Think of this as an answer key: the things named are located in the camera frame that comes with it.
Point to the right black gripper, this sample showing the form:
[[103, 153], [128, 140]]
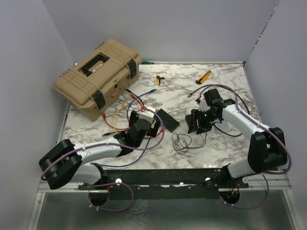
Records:
[[194, 125]]

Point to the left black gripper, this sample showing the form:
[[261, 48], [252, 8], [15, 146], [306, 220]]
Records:
[[152, 131]]

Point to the black blue network switch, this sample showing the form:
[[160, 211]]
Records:
[[170, 123]]

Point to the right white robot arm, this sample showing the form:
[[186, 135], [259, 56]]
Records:
[[267, 149]]

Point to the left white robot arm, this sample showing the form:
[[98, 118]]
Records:
[[62, 162]]

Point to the white grey flat device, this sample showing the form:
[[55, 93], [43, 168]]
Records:
[[224, 126]]

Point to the yellow utility knife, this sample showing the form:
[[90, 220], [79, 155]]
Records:
[[203, 77]]

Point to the tan plastic toolbox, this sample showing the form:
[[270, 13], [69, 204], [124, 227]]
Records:
[[93, 84]]

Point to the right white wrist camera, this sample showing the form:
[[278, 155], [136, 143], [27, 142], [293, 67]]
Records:
[[203, 106]]

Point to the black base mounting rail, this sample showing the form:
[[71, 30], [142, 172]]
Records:
[[166, 183]]

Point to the green handled screwdriver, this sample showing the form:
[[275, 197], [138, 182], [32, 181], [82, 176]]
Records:
[[147, 63]]

